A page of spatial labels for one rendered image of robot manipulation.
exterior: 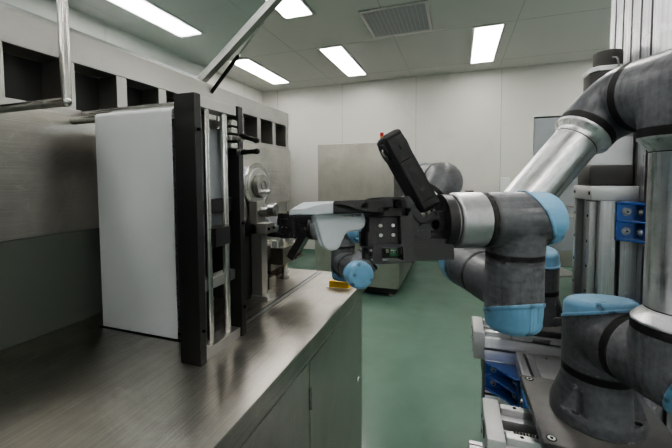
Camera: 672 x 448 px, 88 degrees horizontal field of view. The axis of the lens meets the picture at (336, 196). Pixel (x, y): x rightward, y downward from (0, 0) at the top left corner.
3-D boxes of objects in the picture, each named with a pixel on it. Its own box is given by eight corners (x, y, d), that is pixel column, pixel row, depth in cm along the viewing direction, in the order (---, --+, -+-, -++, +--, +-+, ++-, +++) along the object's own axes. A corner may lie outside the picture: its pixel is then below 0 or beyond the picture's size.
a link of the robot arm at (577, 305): (598, 347, 73) (600, 283, 73) (666, 384, 60) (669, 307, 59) (545, 351, 72) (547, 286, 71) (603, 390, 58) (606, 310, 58)
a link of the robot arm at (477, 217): (492, 189, 44) (461, 195, 52) (458, 189, 44) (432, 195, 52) (496, 249, 44) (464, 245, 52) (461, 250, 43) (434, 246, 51)
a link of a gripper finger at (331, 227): (293, 253, 39) (369, 249, 42) (292, 200, 40) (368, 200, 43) (289, 251, 42) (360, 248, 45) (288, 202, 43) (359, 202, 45)
